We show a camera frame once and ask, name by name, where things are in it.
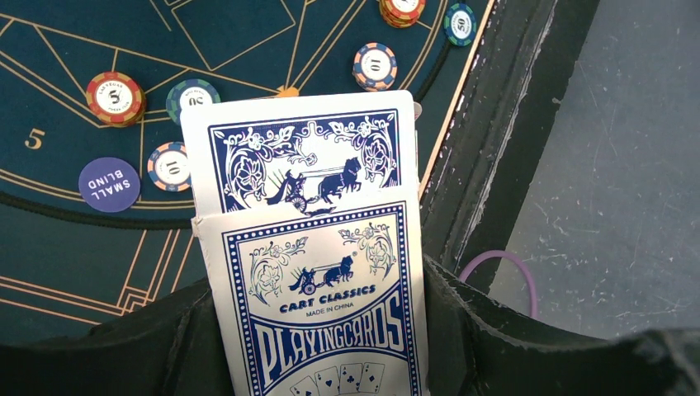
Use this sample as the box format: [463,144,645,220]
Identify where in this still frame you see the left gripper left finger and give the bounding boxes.
[1,280,234,395]

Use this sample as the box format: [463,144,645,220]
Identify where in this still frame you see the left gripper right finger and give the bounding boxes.
[423,257,699,395]

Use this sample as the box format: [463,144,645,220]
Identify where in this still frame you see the blue playing card deck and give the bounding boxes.
[192,186,429,395]

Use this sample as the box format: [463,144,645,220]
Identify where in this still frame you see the blue backed playing card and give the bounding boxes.
[181,90,418,216]

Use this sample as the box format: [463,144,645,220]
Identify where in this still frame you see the teal poker chip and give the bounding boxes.
[165,78,221,125]

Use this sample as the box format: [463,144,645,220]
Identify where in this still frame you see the orange poker chip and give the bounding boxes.
[85,72,146,127]

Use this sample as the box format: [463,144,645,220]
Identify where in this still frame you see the pink white chip stack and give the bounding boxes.
[352,42,398,92]

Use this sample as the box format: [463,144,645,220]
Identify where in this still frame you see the teal chip stack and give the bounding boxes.
[442,2,476,47]

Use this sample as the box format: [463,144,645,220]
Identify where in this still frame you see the orange chip stack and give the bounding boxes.
[378,0,426,28]

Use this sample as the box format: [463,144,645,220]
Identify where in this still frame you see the dark green rectangular poker mat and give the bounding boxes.
[1,1,493,344]

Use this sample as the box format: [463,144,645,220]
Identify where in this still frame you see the purple round blind button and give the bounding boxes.
[78,157,141,213]

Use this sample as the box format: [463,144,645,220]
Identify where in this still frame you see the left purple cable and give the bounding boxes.
[458,250,539,320]

